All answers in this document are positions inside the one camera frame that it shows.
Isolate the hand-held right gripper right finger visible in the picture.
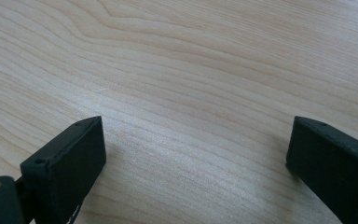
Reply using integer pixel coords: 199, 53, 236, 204
285, 116, 358, 224

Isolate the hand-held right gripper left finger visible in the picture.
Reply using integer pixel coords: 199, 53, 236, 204
20, 115, 107, 224

